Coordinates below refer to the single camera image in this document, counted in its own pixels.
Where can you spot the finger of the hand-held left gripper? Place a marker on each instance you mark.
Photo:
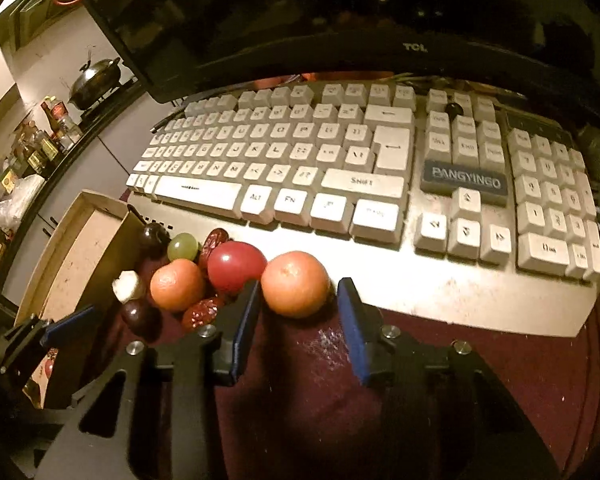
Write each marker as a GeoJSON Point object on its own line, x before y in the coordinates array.
{"type": "Point", "coordinates": [65, 327]}

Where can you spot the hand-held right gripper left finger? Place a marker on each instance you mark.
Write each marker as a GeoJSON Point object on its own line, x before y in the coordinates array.
{"type": "Point", "coordinates": [245, 330]}

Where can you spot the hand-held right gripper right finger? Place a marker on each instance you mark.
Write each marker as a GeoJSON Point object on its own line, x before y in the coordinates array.
{"type": "Point", "coordinates": [352, 325]}

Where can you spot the red date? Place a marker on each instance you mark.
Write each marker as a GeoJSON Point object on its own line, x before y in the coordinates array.
{"type": "Point", "coordinates": [205, 312]}
{"type": "Point", "coordinates": [214, 240]}

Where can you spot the red apple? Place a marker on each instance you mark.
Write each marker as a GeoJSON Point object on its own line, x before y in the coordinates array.
{"type": "Point", "coordinates": [236, 266]}

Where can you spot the orange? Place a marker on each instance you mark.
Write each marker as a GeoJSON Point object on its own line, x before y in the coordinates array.
{"type": "Point", "coordinates": [176, 285]}
{"type": "Point", "coordinates": [295, 284]}

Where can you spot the shallow cardboard tray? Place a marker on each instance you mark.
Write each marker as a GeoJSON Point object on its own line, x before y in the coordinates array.
{"type": "Point", "coordinates": [75, 260]}

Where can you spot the dark plum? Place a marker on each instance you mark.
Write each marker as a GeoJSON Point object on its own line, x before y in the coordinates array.
{"type": "Point", "coordinates": [140, 316]}

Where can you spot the white cube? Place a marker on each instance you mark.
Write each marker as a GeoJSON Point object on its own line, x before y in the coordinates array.
{"type": "Point", "coordinates": [128, 286]}

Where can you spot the green grape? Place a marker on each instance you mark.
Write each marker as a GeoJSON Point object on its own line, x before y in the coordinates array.
{"type": "Point", "coordinates": [183, 246]}

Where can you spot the dark red table mat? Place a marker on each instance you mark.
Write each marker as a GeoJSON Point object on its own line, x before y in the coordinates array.
{"type": "Point", "coordinates": [305, 410]}

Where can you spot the dark grape near keyboard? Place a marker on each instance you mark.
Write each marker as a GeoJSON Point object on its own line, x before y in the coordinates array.
{"type": "Point", "coordinates": [152, 240]}

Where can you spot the clear plastic bag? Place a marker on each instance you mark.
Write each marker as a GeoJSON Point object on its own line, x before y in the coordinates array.
{"type": "Point", "coordinates": [10, 200]}

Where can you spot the white computer keyboard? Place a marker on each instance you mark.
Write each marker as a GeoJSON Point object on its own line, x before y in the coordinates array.
{"type": "Point", "coordinates": [330, 160]}

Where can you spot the grey kitchen counter cabinets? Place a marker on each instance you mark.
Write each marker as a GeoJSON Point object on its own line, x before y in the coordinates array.
{"type": "Point", "coordinates": [95, 160]}

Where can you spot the row of sauce bottles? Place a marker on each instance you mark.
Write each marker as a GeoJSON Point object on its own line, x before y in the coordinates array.
{"type": "Point", "coordinates": [55, 115]}

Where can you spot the steel wok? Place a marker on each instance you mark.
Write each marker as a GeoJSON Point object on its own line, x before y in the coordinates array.
{"type": "Point", "coordinates": [95, 80]}

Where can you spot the black computer monitor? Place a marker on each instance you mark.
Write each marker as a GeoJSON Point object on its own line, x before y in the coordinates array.
{"type": "Point", "coordinates": [280, 10]}

